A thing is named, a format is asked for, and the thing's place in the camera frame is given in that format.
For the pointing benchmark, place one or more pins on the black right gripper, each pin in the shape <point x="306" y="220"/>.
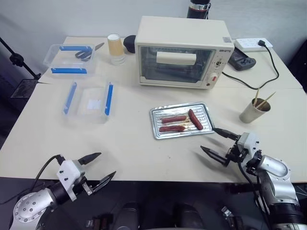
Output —
<point x="233" y="152"/>

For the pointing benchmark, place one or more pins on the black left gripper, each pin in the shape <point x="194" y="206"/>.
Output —
<point x="79" y="183"/>

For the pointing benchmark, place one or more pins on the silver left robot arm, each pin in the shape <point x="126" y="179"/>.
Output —
<point x="31" y="208"/>

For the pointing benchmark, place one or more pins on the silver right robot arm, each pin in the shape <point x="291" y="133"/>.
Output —
<point x="275" y="182"/>

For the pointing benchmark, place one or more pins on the metal cup with chopsticks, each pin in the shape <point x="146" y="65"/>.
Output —
<point x="254" y="113"/>

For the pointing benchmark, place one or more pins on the light wooden chopstick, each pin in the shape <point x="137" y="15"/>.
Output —
<point x="267" y="99"/>
<point x="256" y="95"/>

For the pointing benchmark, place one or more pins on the red sausage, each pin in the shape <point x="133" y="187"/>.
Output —
<point x="195" y="119"/>
<point x="171" y="129"/>
<point x="173" y="119"/>

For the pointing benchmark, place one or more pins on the silver metal baking tray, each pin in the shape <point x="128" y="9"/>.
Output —
<point x="168" y="135"/>

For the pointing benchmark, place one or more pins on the clear container blue clips near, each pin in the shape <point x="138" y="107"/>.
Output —
<point x="91" y="103"/>

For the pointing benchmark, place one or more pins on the black handheld controller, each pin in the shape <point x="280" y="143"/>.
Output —
<point x="239" y="61"/>

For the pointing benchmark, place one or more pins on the white power strip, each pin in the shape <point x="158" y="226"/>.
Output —
<point x="247" y="44"/>

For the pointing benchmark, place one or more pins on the clear box with blue clips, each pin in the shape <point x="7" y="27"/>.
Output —
<point x="72" y="64"/>

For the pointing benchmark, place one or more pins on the dark square plate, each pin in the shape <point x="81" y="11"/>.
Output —
<point x="24" y="88"/>

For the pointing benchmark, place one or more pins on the cream toaster oven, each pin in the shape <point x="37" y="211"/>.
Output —
<point x="182" y="31"/>

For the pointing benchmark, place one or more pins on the brown paper cup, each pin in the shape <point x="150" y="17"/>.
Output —
<point x="115" y="46"/>

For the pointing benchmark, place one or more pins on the black rounded object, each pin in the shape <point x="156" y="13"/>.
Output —
<point x="129" y="44"/>

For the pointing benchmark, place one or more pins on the black tripod stand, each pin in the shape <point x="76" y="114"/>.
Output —
<point x="18" y="60"/>

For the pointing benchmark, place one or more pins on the black thermos bottle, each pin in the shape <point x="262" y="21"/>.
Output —
<point x="197" y="8"/>

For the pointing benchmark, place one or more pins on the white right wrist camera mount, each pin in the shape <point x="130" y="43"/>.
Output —
<point x="249" y="142"/>

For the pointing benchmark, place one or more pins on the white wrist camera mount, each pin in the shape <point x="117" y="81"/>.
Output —
<point x="68" y="172"/>
<point x="249" y="142"/>

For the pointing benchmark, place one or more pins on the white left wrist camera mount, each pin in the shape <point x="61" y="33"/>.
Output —
<point x="68" y="172"/>

